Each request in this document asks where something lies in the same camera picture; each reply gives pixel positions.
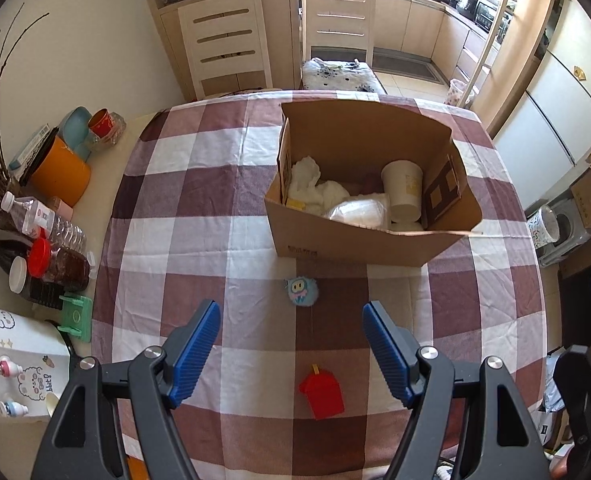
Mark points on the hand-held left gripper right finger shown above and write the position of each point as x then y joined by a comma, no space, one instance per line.
388,352

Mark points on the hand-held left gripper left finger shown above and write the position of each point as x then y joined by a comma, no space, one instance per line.
195,352

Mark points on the red house-shaped box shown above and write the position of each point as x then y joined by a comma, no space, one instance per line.
323,395

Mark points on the blue fluffy toy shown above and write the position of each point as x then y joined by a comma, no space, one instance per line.
301,292

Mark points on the brown cardboard box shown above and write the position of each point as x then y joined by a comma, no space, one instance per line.
350,247

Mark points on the white pack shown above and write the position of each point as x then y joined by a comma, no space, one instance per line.
358,212

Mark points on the white paper cup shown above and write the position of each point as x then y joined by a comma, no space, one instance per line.
403,185

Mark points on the white fluffy plush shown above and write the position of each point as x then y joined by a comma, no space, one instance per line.
330,192

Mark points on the small yellow block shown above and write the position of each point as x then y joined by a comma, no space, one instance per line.
295,205

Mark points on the white tissue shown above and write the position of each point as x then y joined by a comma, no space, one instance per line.
305,172

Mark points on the cream desktop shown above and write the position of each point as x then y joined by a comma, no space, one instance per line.
107,180

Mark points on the grey stool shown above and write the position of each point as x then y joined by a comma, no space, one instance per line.
578,227

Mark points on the patterned white bin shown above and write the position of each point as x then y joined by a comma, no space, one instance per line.
543,230

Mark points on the green plastic holder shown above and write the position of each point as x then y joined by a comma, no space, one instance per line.
77,317

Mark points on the checked tablecloth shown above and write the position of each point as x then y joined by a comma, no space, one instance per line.
175,210

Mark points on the red-lidded jar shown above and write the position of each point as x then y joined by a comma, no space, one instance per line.
62,267

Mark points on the dark bottle white cap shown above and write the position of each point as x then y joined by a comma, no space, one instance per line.
40,290

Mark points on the white cartoon-print box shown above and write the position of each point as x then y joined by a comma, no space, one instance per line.
20,360

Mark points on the white refrigerator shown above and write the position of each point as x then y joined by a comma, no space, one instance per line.
550,110

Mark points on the small pink cup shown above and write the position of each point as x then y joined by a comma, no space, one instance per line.
65,207

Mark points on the clear water bottle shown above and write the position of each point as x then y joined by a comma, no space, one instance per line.
35,217

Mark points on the dark glass bottle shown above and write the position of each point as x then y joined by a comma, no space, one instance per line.
0,252

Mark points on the yellow fridge magnet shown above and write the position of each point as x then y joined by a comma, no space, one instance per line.
580,73

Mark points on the orange canister black lid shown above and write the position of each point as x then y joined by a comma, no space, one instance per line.
60,175

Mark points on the clear glass cup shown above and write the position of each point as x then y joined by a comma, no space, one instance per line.
117,127

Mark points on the red cup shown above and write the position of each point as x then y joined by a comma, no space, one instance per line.
99,122

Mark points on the patterned wastebasket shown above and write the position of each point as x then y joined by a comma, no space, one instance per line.
458,92

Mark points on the white flat carton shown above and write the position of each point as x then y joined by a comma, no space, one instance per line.
27,150

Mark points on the printed chair cushion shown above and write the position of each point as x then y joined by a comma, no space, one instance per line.
338,76

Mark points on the dark floor mat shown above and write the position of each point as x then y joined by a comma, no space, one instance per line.
405,65

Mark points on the white slatted chair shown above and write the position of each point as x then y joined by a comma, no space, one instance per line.
188,55
309,30

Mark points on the toaster oven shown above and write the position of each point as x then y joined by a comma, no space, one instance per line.
485,12

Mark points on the dark countertop cooker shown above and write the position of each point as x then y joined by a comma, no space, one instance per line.
467,4

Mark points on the kitchen base cabinets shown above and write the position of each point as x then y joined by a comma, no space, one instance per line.
415,25

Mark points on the beige display cabinet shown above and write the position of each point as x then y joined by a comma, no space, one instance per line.
280,35

